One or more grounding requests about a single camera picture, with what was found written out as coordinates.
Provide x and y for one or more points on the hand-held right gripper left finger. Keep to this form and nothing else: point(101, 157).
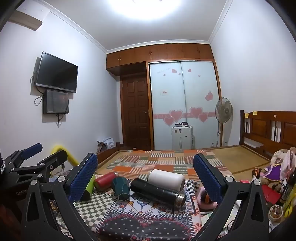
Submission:
point(82, 177)

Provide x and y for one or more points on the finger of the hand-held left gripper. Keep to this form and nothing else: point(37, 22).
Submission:
point(56, 157)
point(32, 149)

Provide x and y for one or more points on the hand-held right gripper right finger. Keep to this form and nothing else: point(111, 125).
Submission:
point(208, 179)

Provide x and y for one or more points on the green cup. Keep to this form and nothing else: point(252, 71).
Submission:
point(90, 185)

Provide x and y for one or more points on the red cup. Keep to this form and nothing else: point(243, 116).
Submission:
point(105, 181)

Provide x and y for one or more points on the pink cup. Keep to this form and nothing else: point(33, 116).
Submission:
point(201, 205)

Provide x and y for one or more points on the teal faceted cup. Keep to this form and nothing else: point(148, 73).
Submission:
point(121, 188)

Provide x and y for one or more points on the white cup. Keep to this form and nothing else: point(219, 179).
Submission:
point(166, 179)

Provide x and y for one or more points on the black thermos cup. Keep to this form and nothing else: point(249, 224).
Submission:
point(152, 190)

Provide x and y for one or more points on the yellow foam tube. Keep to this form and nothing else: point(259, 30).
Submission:
point(72, 160)

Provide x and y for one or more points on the green checkered cloth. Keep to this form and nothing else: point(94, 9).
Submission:
point(97, 205)

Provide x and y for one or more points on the straw bed mat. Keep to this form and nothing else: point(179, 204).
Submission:
point(238, 160)

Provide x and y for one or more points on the pile of clothes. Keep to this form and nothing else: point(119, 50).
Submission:
point(107, 142)

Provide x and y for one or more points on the small white cabinet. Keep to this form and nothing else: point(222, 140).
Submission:
point(181, 138)

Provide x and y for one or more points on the patchwork blanket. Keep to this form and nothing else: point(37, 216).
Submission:
point(161, 160)

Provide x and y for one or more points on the red box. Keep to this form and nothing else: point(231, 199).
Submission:
point(270, 193)

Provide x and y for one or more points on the standing fan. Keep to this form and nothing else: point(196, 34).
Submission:
point(223, 110)

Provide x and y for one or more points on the plush toy in purple dress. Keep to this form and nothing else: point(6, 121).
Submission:
point(277, 162)

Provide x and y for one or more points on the round clear container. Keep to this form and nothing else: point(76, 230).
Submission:
point(275, 212)

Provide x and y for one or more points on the floral printed cloth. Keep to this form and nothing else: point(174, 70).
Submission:
point(143, 222)

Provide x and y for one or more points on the brown wooden door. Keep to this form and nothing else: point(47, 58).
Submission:
point(136, 111)

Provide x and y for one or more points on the wooden wardrobe with frosted doors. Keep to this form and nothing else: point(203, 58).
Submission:
point(166, 92)

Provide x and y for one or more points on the white air conditioner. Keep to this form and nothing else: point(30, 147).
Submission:
point(25, 19)

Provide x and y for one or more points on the round ceiling light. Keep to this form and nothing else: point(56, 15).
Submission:
point(145, 7)

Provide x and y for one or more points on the small black wall monitor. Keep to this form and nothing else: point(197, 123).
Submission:
point(55, 102)

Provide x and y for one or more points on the black wall television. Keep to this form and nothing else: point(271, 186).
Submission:
point(57, 71)

